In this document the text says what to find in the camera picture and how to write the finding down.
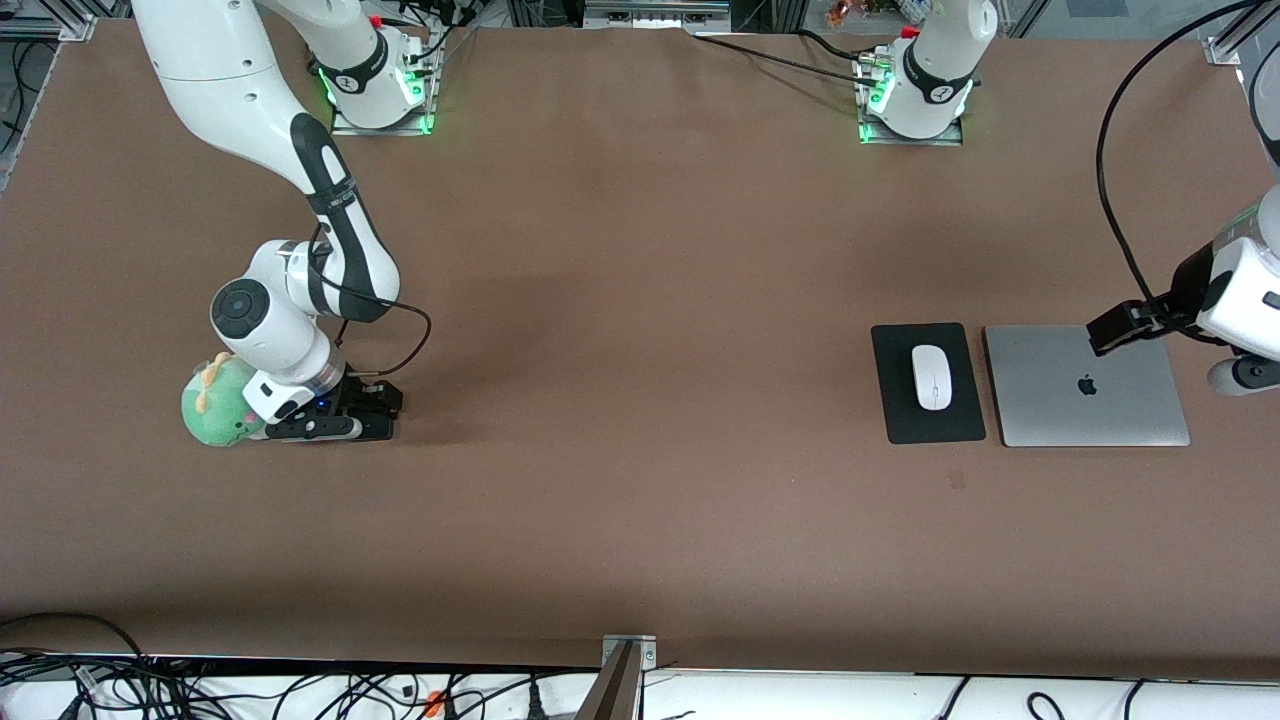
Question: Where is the metal table edge bracket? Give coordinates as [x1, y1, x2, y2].
[600, 634, 659, 673]

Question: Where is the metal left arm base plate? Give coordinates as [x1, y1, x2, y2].
[858, 118, 967, 147]

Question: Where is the white computer mouse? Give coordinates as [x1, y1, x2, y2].
[911, 345, 954, 411]

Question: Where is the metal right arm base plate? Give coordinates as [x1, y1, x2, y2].
[328, 108, 438, 137]

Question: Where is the black mouse pad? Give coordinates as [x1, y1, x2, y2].
[871, 322, 987, 445]

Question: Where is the aluminium frame post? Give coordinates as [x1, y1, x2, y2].
[578, 642, 641, 720]

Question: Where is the green plush toy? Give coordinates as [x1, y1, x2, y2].
[181, 352, 269, 447]

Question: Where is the black looped floor cable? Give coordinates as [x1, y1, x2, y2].
[0, 611, 149, 720]

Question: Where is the silver laptop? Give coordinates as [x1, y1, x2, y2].
[983, 323, 1191, 448]

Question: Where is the short black table cable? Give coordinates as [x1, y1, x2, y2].
[795, 28, 873, 63]

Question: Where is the long black table cable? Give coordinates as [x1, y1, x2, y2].
[688, 34, 866, 81]

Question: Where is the aluminium corner frame profile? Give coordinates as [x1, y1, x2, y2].
[0, 0, 98, 43]

